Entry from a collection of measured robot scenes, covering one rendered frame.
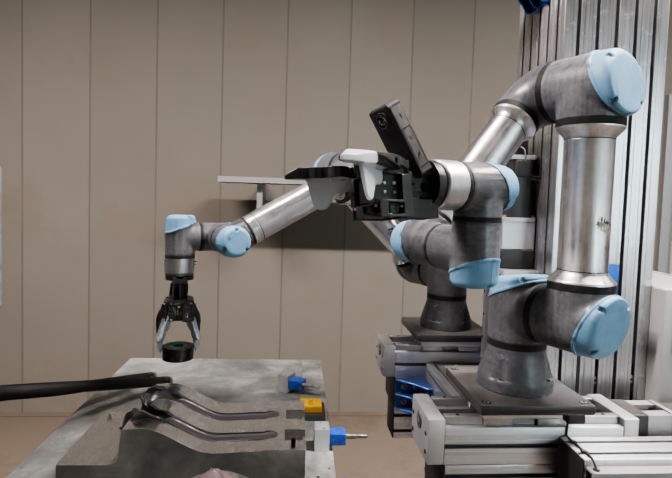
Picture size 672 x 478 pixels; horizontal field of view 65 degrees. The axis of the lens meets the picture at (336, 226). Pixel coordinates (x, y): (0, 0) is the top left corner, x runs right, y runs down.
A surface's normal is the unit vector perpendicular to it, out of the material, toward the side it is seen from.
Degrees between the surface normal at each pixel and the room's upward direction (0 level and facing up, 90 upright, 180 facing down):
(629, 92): 83
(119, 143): 90
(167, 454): 90
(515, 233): 90
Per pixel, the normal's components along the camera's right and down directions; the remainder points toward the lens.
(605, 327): 0.50, 0.19
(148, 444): 0.07, 0.06
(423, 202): 0.51, -0.07
